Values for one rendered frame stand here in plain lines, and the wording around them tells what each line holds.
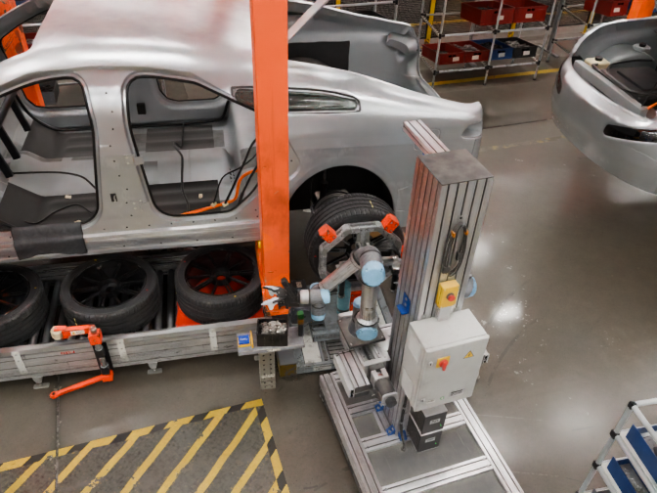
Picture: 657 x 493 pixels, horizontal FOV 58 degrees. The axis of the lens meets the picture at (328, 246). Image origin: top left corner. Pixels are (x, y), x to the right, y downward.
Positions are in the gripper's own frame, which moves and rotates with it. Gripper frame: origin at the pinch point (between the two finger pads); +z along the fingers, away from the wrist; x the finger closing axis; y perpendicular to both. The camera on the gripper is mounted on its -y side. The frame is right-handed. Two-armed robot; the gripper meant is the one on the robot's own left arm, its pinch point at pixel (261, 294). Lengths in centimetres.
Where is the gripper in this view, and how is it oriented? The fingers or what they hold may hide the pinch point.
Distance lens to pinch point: 307.4
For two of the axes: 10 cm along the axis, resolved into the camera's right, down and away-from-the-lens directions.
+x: -0.8, -5.2, 8.5
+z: -10.0, 0.2, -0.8
